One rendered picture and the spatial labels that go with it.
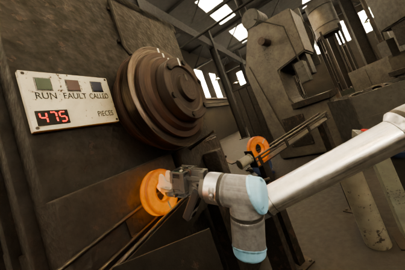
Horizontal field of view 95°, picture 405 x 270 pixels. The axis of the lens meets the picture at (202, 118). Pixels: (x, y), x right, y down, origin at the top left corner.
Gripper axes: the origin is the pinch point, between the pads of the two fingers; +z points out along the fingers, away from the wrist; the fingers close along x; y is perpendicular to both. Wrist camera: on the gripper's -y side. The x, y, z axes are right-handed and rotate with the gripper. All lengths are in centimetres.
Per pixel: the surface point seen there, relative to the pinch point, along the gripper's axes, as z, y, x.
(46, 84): 19.2, 38.0, 20.8
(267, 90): 10, 43, -293
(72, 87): 19.0, 37.2, 14.2
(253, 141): -18, 2, -65
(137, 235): -0.7, -10.0, 12.1
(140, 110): 3.0, 27.4, 1.2
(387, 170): -83, -18, -83
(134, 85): 5.6, 36.4, 0.5
